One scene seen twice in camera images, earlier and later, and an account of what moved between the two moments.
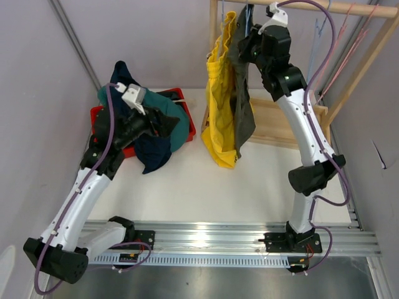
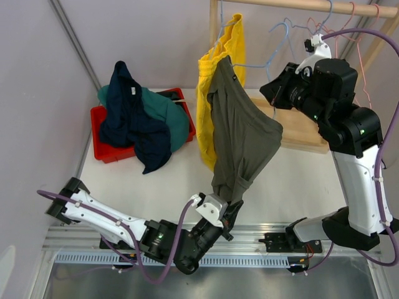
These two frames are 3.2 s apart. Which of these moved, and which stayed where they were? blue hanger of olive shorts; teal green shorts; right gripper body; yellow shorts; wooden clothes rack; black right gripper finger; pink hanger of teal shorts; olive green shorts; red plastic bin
Moved: black right gripper finger; pink hanger of teal shorts; olive green shorts; right gripper body; yellow shorts; blue hanger of olive shorts
Stayed: teal green shorts; wooden clothes rack; red plastic bin
